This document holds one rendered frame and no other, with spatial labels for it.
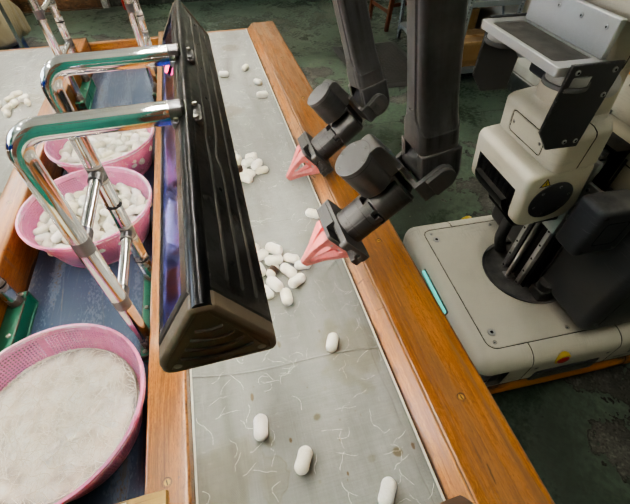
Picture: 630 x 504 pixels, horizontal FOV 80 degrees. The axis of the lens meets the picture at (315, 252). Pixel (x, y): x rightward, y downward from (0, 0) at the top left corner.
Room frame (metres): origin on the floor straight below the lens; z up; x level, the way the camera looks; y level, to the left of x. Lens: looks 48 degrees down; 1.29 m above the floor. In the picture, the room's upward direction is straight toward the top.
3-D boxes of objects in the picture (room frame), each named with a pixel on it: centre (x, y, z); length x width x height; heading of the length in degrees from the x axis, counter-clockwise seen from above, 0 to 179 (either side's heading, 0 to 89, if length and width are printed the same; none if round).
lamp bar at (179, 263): (0.42, 0.15, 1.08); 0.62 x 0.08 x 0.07; 15
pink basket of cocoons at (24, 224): (0.61, 0.49, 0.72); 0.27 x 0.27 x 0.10
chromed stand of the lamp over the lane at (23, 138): (0.40, 0.22, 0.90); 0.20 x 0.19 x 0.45; 15
